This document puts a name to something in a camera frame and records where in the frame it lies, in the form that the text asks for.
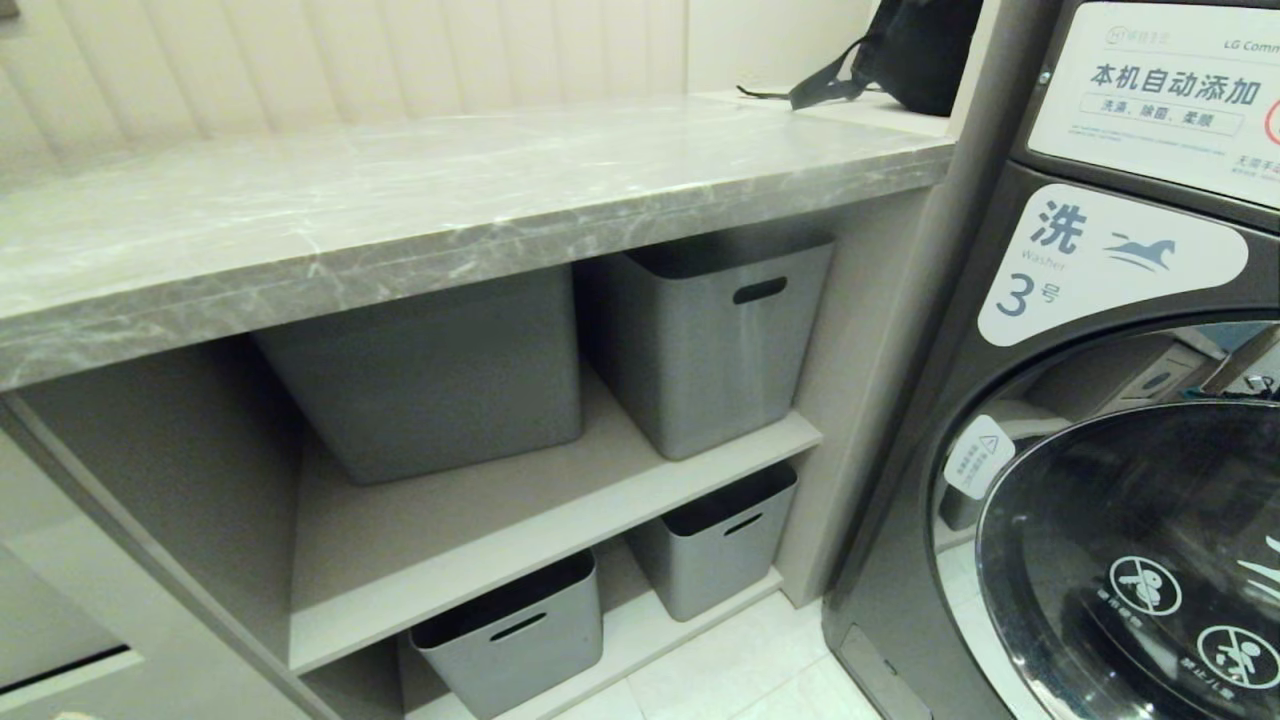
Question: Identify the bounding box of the grey storage bin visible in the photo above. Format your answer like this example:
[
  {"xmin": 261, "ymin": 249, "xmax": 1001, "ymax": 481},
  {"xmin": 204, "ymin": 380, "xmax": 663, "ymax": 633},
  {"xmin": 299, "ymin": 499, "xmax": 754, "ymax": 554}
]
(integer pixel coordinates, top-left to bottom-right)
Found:
[
  {"xmin": 409, "ymin": 549, "xmax": 605, "ymax": 720},
  {"xmin": 582, "ymin": 233, "xmax": 836, "ymax": 462},
  {"xmin": 252, "ymin": 264, "xmax": 585, "ymax": 487},
  {"xmin": 627, "ymin": 461, "xmax": 800, "ymax": 623}
]

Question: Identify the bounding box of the beige shelf cabinet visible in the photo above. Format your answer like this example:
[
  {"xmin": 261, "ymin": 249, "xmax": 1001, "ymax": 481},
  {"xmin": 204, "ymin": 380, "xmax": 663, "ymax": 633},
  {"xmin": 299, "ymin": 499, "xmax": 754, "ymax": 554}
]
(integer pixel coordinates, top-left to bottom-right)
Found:
[{"xmin": 0, "ymin": 186, "xmax": 951, "ymax": 720}]

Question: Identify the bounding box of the grey marble countertop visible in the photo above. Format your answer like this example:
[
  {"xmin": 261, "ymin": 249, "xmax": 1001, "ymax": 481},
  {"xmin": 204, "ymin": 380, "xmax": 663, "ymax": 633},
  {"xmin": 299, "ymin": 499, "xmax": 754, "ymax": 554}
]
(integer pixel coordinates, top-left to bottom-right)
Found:
[{"xmin": 0, "ymin": 94, "xmax": 956, "ymax": 393}]

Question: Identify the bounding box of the dark grey washing machine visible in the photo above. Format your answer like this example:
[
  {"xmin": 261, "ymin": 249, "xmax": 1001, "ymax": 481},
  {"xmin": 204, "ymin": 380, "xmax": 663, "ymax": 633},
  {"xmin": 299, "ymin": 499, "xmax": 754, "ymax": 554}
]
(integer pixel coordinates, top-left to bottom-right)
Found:
[{"xmin": 821, "ymin": 0, "xmax": 1280, "ymax": 720}]

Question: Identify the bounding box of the black backpack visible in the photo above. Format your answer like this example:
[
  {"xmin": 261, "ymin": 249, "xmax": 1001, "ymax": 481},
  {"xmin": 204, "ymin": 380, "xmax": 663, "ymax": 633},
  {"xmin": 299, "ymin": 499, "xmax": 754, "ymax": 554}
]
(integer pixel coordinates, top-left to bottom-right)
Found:
[{"xmin": 738, "ymin": 0, "xmax": 985, "ymax": 118}]

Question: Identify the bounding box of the round glass washer door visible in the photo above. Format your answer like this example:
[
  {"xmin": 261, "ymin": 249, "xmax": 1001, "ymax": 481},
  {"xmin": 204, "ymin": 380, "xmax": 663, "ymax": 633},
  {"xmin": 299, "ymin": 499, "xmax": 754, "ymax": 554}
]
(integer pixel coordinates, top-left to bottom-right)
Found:
[{"xmin": 932, "ymin": 322, "xmax": 1280, "ymax": 720}]

